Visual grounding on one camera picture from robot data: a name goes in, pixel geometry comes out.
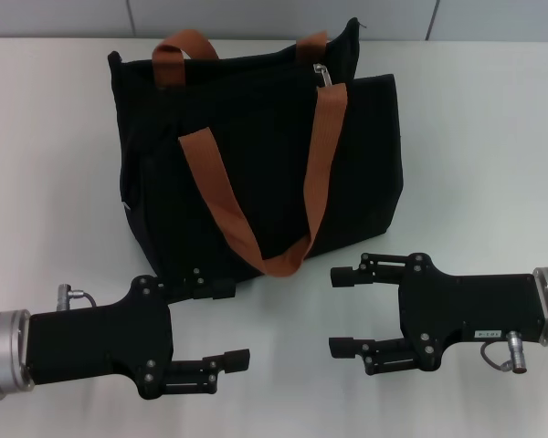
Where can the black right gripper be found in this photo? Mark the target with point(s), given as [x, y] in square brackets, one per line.
[475, 305]

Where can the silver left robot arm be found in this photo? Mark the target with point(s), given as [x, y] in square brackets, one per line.
[4, 351]

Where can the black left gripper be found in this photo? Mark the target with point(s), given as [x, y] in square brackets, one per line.
[100, 337]

